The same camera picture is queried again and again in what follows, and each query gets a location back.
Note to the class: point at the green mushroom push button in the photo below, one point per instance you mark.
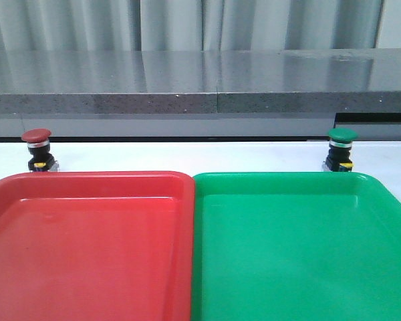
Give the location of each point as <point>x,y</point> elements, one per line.
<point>340,145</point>

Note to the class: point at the red plastic tray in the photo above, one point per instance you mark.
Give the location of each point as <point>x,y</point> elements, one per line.
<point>96,246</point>

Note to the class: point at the red mushroom push button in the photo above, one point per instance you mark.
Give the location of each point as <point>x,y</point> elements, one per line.
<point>38,145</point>

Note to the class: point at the green plastic tray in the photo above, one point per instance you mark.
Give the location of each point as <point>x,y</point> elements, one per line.
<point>295,246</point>

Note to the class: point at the grey pleated curtain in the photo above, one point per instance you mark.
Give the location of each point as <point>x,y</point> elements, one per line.
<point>188,25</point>

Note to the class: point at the grey granite countertop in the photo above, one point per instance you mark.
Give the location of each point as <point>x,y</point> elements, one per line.
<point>159,95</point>

